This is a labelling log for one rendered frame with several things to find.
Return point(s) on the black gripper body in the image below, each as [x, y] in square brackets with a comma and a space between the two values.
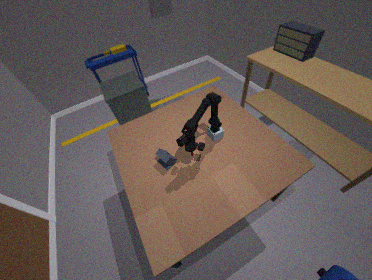
[199, 146]

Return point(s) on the blue-grey sloped panel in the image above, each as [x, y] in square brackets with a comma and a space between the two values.
[166, 159]

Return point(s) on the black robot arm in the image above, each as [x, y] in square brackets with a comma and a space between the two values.
[212, 99]

